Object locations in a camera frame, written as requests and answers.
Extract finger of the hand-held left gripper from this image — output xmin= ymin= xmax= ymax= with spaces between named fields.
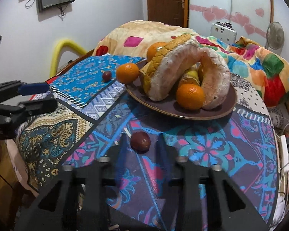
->
xmin=0 ymin=98 xmax=58 ymax=126
xmin=0 ymin=81 xmax=49 ymax=97

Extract small tangerine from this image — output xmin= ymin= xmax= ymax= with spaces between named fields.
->
xmin=116 ymin=63 xmax=140 ymax=84

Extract standing electric fan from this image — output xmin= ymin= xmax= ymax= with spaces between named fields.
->
xmin=265 ymin=22 xmax=285 ymax=51

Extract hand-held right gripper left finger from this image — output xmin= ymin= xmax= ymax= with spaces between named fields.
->
xmin=14 ymin=146 xmax=128 ymax=231

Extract white polka dot cloth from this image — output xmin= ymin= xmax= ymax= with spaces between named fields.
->
xmin=229 ymin=73 xmax=272 ymax=116

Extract blue patterned cloth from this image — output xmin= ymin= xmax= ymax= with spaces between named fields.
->
xmin=16 ymin=54 xmax=280 ymax=231

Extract black monitor cable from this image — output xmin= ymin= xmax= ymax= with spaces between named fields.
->
xmin=58 ymin=3 xmax=69 ymax=20

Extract white power strip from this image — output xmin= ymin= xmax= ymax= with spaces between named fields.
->
xmin=279 ymin=135 xmax=289 ymax=174

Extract silver suitcase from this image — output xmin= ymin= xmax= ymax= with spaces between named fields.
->
xmin=211 ymin=22 xmax=238 ymax=44

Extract orange with sticker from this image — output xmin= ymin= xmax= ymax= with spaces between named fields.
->
xmin=146 ymin=42 xmax=169 ymax=62
xmin=176 ymin=84 xmax=206 ymax=110

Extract large pomelo piece with rind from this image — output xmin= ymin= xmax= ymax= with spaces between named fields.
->
xmin=140 ymin=34 xmax=203 ymax=101

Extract purple plate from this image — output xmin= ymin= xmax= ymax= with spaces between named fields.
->
xmin=124 ymin=59 xmax=238 ymax=121

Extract brown wooden door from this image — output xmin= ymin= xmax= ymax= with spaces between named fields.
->
xmin=146 ymin=0 xmax=189 ymax=28

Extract small peeled pomelo piece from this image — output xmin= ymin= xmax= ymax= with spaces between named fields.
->
xmin=199 ymin=48 xmax=232 ymax=110

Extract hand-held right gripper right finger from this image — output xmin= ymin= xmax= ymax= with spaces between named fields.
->
xmin=162 ymin=146 xmax=270 ymax=231

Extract yellow foam tube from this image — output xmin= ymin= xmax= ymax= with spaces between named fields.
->
xmin=49 ymin=38 xmax=88 ymax=76

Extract colourful patchwork quilt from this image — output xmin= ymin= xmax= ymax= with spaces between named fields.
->
xmin=92 ymin=20 xmax=289 ymax=112

